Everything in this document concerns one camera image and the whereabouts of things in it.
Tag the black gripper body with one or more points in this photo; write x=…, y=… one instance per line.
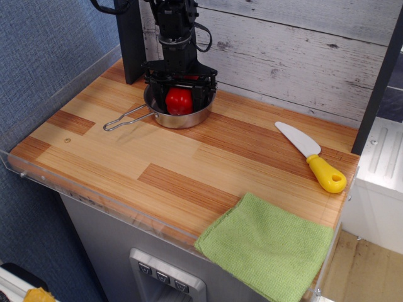
x=180, y=67

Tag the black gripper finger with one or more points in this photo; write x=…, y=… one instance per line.
x=159, y=92
x=199, y=96

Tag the steel pan with wire handle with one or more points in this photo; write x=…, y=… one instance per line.
x=163, y=119

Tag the red toy capsicum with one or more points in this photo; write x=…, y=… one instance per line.
x=179, y=101

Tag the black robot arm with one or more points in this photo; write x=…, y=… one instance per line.
x=177, y=26

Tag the clear acrylic edge guard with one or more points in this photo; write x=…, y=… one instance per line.
x=176, y=183

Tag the grey toy cabinet front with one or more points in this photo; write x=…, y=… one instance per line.
x=108, y=239

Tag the green woven cloth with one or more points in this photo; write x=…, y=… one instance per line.
x=274, y=252

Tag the silver button dispenser panel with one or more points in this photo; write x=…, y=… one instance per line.
x=159, y=281

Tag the white ridged side counter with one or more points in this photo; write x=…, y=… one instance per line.
x=373, y=210

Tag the black yellow object at corner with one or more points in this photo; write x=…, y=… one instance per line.
x=17, y=284

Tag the left dark frame post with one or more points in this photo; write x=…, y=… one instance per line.
x=131, y=42

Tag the dark frame post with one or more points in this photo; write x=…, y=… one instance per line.
x=131, y=42
x=384, y=75

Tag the toy knife yellow handle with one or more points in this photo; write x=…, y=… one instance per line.
x=330, y=179

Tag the right dark frame post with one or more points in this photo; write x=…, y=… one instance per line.
x=384, y=75

